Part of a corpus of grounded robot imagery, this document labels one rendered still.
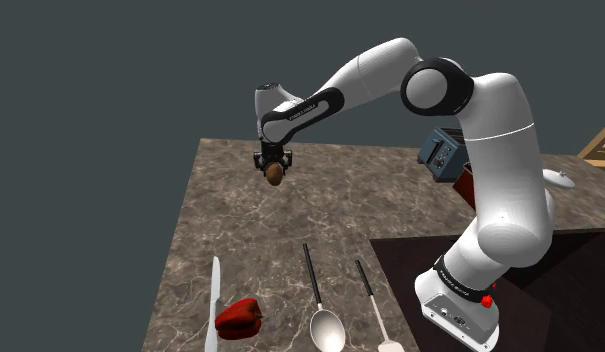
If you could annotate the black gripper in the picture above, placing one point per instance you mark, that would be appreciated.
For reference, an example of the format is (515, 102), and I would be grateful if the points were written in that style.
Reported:
(272, 155)

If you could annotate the brown egg-shaped object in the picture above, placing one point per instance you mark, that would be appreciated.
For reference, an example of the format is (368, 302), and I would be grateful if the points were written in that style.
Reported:
(274, 174)

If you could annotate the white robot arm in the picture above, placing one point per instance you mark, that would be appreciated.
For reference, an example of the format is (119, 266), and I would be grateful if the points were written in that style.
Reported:
(502, 161)

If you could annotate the white knife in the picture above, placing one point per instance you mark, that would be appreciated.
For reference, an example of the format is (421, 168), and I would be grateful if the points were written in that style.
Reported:
(214, 304)

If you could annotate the red bell pepper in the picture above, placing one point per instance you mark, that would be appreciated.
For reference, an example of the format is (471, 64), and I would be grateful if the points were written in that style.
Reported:
(238, 319)

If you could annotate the blue-grey toaster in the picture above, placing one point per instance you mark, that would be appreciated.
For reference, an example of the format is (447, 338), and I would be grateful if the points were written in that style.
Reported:
(441, 155)

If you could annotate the red box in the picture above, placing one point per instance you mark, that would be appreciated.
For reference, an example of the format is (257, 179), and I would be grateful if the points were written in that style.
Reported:
(468, 187)

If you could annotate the white lid with knob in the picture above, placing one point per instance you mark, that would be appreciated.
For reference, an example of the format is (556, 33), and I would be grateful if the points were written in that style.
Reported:
(558, 178)

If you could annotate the dark robot stand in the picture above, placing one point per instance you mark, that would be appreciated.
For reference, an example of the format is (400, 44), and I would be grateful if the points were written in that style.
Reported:
(550, 312)

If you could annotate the wooden picture frame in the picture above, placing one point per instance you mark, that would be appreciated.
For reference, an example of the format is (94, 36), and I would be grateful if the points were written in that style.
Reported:
(602, 146)

